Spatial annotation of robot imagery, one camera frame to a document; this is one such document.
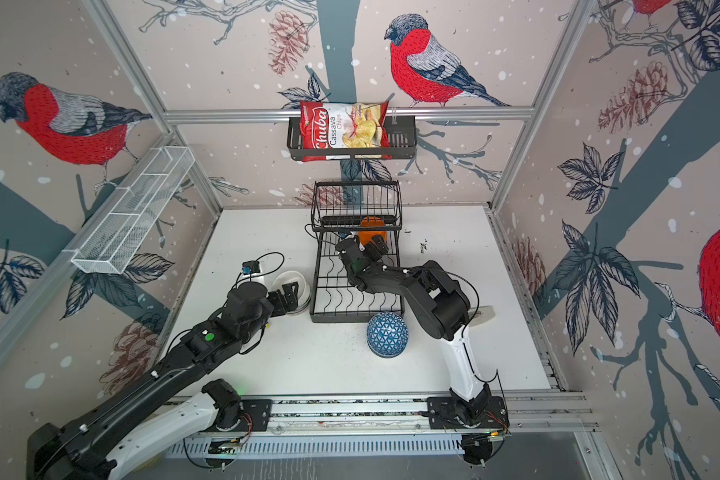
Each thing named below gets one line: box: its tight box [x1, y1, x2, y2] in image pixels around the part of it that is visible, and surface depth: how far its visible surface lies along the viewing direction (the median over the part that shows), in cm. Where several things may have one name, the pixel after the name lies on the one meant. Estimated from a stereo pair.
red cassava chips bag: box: [300, 101, 392, 162], surface depth 90 cm
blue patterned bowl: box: [366, 312, 409, 358], surface depth 83 cm
